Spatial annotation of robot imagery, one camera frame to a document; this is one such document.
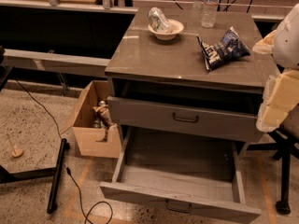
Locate crumpled items in box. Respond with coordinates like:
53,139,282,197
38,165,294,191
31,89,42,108
93,100,117,142

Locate white padded gripper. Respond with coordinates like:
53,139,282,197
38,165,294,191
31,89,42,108
252,31,299,133

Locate black office chair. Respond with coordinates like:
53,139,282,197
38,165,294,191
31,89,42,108
247,105,299,216

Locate open cardboard box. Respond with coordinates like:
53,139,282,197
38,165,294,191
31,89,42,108
61,80,121,158

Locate clear plastic water bottle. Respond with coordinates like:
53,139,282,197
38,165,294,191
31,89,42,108
201,0,220,28

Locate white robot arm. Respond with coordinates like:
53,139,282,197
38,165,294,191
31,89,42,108
252,4,299,133

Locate black metal table leg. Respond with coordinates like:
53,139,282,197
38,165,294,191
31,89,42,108
0,138,70,214

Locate black floor cable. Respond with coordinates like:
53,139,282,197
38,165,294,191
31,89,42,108
14,79,114,224

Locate grey metal rail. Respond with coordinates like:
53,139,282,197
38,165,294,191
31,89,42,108
4,49,109,77

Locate white ceramic bowl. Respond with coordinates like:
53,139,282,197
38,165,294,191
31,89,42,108
148,20,184,41

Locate grey drawer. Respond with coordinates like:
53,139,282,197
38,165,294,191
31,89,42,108
100,128,261,224
107,96,263,142

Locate grey top drawer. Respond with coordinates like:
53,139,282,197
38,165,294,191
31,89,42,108
107,96,263,142

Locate grey drawer cabinet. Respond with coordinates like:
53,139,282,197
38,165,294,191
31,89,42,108
105,6,281,147

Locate blue chip bag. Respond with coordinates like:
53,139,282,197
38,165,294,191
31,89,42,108
197,26,250,71

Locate crumpled clear plastic bag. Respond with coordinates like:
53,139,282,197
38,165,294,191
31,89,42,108
148,7,171,32

